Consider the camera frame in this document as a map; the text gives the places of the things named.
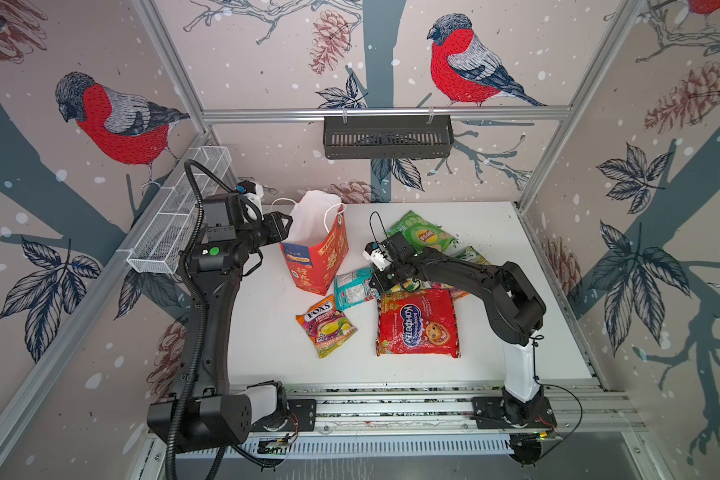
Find green yellow candy packet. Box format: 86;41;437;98
388;279;432;293
454;246;491;265

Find red paper gift bag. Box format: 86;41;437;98
272;190;349;296

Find green chips bag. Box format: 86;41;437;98
386;210;458;252

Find teal snack packet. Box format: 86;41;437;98
334;267;379;311

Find red snack bag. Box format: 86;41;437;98
376;289;461;358

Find orange candy snack packet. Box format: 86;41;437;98
450;289;468;301

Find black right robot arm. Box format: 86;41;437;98
363;233;546;427

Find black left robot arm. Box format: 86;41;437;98
147;193;290;454

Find black hanging basket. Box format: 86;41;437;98
323;115;454;160

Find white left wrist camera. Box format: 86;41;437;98
237;179;264;209

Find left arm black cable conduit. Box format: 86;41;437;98
164;158;265;480

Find white wire mesh shelf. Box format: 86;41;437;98
127;146;231;275

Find horizontal aluminium frame bar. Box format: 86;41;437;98
201;106;572;125

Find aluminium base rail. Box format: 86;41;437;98
149;379;643;460

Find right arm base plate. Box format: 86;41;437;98
471;396;557;430

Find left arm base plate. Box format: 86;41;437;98
252;399;317;433

